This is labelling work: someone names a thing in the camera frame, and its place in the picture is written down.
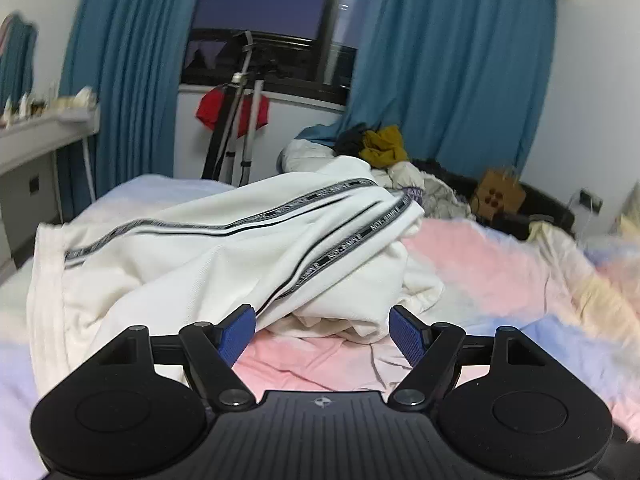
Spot white pants with striped trim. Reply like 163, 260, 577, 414
26, 156, 446, 386

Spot dark garment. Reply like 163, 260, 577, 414
334, 123, 386, 158

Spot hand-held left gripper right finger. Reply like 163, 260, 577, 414
386, 305, 546, 409

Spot white shelf desk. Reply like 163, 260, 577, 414
0, 105, 101, 261

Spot brown cardboard box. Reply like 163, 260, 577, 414
472, 168, 527, 220

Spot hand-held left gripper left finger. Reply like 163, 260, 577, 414
98, 304, 257, 409

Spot arched mirror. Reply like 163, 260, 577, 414
0, 11, 40, 111

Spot tripod stand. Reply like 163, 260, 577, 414
201, 31, 281, 189

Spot red cloth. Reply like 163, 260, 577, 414
195, 85, 271, 134

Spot pastel fleece blanket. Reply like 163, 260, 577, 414
0, 175, 640, 480

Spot window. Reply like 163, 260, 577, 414
180, 0, 359, 107

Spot small items on shelf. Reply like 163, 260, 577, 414
0, 83, 97, 130

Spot mustard yellow garment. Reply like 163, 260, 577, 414
361, 126, 410, 170

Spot pile of clothes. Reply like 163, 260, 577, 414
276, 138, 476, 219

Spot blue curtain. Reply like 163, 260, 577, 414
298, 0, 559, 181
56, 0, 209, 223

